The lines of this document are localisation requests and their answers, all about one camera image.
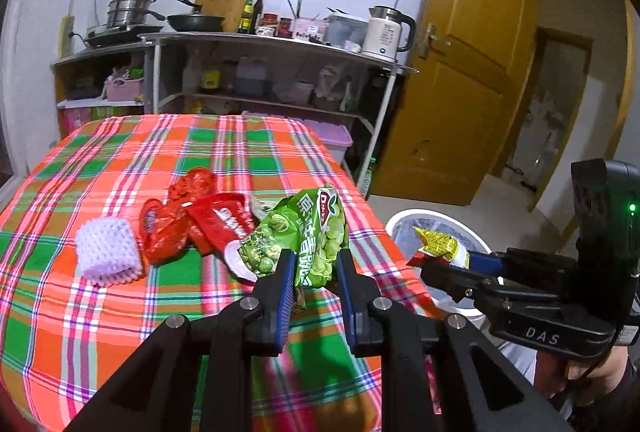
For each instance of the crumpled plastic bags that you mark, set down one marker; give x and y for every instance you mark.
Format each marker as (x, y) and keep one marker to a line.
(329, 87)

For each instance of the yellow wooden door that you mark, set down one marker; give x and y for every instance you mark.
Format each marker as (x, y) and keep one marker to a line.
(465, 87)

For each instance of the white electric kettle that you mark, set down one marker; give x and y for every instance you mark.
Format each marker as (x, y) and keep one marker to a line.
(382, 35)

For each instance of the white plastic bottle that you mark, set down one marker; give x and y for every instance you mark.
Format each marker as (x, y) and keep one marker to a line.
(191, 75)

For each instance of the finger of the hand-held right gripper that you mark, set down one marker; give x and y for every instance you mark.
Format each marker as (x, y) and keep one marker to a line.
(450, 279)
(485, 263)

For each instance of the red wrapper with round window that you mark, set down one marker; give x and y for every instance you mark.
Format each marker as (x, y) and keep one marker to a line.
(167, 237)

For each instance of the white kitchen rack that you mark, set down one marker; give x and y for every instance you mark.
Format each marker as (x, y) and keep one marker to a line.
(280, 46)

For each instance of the white round bin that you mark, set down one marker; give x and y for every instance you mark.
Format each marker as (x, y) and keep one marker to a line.
(400, 217)

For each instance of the black induction cooker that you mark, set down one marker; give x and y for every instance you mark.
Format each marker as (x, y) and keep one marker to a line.
(117, 36)

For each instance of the red cellophane wrapper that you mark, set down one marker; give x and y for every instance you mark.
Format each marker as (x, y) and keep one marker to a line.
(192, 184)

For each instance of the plaid tablecloth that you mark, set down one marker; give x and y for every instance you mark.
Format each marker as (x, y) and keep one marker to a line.
(125, 337)

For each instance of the yellow label bottle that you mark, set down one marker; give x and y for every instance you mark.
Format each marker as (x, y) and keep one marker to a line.
(210, 80)

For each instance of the red snack packet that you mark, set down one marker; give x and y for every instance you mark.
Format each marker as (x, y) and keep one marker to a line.
(220, 222)

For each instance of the yellowed power strip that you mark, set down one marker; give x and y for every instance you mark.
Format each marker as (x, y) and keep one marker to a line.
(66, 35)

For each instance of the green pea snack bag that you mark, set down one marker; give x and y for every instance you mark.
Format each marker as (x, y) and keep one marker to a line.
(310, 232)

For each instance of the green glass bottle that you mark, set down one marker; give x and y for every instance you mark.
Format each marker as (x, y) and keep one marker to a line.
(366, 179)

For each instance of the yellow seasoning packet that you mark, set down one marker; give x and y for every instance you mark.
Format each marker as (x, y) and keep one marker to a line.
(442, 244)

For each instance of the red sauce jar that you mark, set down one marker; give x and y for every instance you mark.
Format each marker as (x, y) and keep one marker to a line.
(269, 23)
(285, 27)

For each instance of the white foam fruit net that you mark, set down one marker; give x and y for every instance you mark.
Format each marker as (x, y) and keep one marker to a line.
(107, 252)

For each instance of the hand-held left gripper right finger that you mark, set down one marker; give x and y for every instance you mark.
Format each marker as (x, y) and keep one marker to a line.
(347, 297)

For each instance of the green white packet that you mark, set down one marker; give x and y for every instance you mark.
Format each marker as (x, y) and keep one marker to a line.
(348, 97)

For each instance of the black frying pan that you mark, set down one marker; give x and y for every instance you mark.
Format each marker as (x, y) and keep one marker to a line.
(197, 22)

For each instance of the low wooden shelf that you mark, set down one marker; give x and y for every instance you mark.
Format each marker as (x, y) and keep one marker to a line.
(100, 55)

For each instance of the grey plastic jug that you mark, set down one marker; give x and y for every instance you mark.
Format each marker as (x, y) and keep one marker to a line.
(251, 76)

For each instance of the person's right hand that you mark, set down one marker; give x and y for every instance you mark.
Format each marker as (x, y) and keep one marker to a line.
(590, 369)

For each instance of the pink round tub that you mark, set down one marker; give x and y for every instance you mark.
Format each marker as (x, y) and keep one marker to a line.
(303, 93)

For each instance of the pink utensil holder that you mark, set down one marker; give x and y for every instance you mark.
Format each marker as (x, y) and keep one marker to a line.
(309, 31)

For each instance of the black chopsticks pair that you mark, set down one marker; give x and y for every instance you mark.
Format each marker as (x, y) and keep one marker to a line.
(295, 10)

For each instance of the clear plastic lidded container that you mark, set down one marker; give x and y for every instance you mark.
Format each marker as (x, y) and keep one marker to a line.
(347, 32)

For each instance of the purple lid storage box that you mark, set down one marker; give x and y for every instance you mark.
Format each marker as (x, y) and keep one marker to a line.
(330, 140)

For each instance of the pink plastic basket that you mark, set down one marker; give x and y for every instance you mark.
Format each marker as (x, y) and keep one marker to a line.
(124, 88)

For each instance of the dark soy sauce bottle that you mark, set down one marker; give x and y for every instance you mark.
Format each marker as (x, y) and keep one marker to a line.
(257, 12)

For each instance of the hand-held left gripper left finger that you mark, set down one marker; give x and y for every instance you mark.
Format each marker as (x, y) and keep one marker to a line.
(286, 292)

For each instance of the green oil bottle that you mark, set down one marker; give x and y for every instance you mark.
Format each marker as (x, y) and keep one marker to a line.
(245, 17)

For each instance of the steel steamer pot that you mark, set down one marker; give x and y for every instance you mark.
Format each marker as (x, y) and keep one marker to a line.
(130, 10)

